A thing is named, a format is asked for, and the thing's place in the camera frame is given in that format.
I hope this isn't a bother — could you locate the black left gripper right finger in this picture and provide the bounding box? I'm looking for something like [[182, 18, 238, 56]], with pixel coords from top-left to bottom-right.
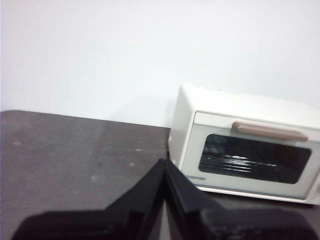
[[163, 159, 320, 240]]

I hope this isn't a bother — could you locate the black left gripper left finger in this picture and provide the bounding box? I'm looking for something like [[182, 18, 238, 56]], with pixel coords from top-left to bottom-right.
[[11, 158, 166, 240]]

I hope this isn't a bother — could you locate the oven door with beige handle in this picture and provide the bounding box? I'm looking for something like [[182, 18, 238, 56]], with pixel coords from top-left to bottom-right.
[[179, 111, 320, 201]]

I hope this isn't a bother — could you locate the cream white toaster oven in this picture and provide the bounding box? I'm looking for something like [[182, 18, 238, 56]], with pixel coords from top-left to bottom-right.
[[167, 83, 320, 206]]

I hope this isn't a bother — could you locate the metal wire oven rack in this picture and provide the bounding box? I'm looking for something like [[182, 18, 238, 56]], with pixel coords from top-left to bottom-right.
[[204, 149, 278, 176]]

